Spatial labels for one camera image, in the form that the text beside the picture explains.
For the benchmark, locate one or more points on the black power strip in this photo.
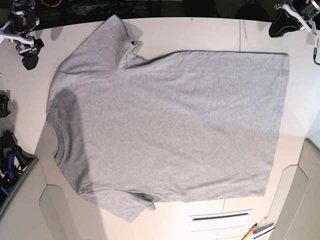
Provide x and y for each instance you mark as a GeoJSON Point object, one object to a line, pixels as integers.
{"type": "Point", "coordinates": [104, 8]}

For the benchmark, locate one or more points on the blue black clamps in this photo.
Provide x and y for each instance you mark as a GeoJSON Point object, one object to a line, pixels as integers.
{"type": "Point", "coordinates": [13, 162]}

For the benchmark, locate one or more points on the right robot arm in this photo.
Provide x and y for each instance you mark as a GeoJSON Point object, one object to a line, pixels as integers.
{"type": "Point", "coordinates": [18, 30]}

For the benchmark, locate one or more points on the grey T-shirt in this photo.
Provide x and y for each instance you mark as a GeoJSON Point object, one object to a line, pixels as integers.
{"type": "Point", "coordinates": [184, 127]}

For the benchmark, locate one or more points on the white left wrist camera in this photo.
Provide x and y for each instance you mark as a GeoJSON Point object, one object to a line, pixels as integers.
{"type": "Point", "coordinates": [312, 39]}

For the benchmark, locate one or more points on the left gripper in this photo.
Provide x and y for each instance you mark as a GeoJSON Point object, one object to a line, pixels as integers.
{"type": "Point", "coordinates": [293, 16]}

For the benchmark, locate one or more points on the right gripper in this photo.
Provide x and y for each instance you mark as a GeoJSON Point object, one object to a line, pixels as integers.
{"type": "Point", "coordinates": [28, 47]}

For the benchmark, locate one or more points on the black device at table edge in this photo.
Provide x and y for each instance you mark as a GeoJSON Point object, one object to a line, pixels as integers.
{"type": "Point", "coordinates": [4, 101]}

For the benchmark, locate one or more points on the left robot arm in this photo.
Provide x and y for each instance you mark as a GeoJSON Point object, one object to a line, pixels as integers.
{"type": "Point", "coordinates": [294, 15]}

